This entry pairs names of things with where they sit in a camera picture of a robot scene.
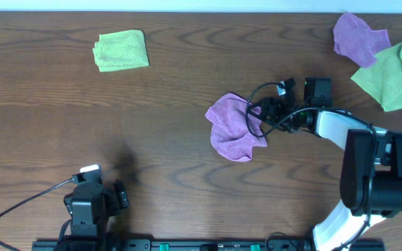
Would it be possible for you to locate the purple cloth with white tag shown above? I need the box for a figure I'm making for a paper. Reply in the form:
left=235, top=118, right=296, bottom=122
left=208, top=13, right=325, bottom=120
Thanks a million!
left=205, top=93, right=267, bottom=162

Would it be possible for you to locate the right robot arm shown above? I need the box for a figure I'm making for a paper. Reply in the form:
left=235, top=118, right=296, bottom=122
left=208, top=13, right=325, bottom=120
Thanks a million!
left=245, top=77, right=402, bottom=251

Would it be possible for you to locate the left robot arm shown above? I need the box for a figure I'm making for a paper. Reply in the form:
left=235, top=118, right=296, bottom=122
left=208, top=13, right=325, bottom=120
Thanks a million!
left=55, top=180, right=129, bottom=251

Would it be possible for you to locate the purple cloth at top right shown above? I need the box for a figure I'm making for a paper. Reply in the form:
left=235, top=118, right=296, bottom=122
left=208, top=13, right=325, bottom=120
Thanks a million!
left=333, top=12, right=391, bottom=68

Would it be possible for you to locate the crumpled green cloth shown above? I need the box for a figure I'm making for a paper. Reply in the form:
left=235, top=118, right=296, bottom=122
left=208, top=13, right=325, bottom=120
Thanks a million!
left=351, top=43, right=402, bottom=112

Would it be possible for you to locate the folded green cloth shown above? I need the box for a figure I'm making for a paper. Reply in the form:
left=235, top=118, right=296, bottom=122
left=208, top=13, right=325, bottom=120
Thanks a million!
left=92, top=29, right=149, bottom=73

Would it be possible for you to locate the left black camera cable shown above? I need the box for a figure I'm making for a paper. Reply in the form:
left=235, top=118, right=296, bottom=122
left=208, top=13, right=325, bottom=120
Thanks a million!
left=0, top=178, right=76, bottom=251

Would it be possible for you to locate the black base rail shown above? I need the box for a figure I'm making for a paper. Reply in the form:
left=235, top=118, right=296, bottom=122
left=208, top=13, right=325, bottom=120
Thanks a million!
left=31, top=238, right=386, bottom=251

